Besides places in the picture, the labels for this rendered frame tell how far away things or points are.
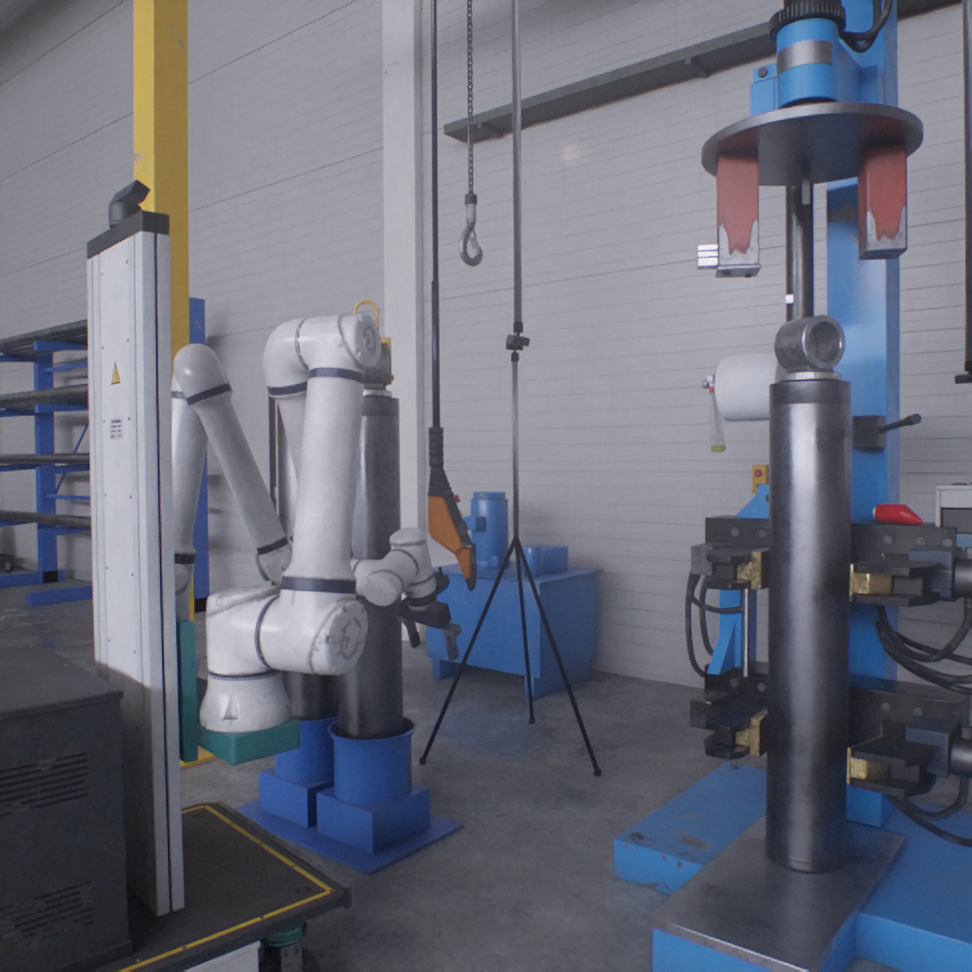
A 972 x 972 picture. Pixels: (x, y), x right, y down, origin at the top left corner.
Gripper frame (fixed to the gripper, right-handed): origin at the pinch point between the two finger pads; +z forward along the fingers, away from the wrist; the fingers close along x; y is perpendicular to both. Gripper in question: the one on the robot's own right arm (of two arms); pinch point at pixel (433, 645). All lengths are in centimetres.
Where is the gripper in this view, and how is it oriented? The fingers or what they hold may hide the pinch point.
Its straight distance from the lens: 230.2
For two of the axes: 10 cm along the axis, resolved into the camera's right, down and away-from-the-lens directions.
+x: 7.8, 1.3, -6.1
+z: 1.7, 9.0, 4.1
